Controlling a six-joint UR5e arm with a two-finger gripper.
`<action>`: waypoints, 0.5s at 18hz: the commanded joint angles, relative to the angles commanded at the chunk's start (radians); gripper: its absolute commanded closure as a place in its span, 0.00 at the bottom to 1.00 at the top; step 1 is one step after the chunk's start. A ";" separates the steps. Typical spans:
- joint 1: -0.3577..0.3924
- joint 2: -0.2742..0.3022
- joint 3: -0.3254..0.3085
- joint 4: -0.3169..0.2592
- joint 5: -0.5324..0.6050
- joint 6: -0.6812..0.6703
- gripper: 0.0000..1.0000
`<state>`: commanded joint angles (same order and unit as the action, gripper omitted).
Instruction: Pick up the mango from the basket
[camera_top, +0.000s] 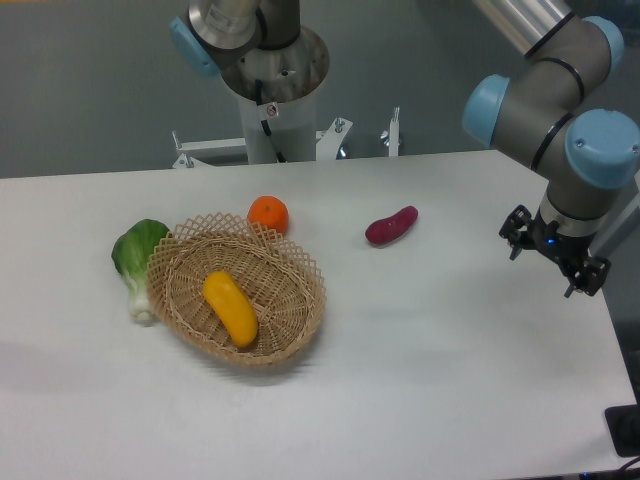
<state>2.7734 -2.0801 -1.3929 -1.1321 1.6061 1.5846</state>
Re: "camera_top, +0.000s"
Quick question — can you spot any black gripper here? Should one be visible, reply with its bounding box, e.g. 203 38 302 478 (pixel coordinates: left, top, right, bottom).
499 205 611 298

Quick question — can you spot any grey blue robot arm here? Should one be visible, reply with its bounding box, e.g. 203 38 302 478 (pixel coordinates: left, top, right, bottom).
169 1 639 295

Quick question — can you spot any woven wicker basket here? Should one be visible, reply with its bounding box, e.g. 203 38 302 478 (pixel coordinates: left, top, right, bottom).
146 213 326 368

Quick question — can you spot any yellow mango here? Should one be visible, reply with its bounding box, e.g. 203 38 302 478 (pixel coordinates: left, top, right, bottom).
202 271 258 348

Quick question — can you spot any purple sweet potato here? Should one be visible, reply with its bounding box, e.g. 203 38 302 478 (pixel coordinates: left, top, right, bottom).
365 206 419 246

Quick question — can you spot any black device at table edge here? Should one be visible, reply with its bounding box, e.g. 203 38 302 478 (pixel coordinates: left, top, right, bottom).
604 404 639 458

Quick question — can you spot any orange tangerine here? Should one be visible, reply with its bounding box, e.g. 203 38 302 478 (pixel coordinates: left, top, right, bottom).
247 196 289 234

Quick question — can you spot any green bok choy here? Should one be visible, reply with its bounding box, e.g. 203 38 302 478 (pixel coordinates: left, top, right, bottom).
111 219 169 325

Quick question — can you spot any white metal base frame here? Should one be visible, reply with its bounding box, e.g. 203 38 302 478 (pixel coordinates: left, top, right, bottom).
172 106 403 169

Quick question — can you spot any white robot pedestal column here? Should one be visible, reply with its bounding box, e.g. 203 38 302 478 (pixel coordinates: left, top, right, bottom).
237 95 316 165

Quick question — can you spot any black cable on pedestal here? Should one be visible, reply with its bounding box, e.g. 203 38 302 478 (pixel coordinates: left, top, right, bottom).
253 78 288 164

